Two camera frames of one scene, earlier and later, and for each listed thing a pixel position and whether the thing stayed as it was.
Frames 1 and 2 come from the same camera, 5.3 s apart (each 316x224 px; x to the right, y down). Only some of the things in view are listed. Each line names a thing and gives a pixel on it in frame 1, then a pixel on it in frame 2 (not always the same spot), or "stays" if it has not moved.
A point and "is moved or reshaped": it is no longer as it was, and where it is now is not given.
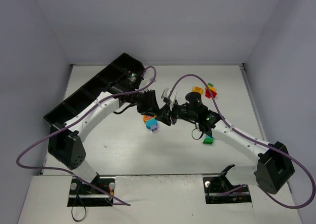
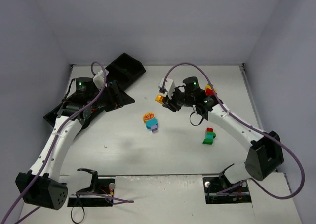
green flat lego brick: (208, 140) stays
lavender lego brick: (154, 128) stays
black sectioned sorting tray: (125, 69) stays
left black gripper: (150, 101) to (111, 93)
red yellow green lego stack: (213, 90) stays
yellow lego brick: (198, 89) is moved or reshaped
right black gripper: (173, 109) to (171, 100)
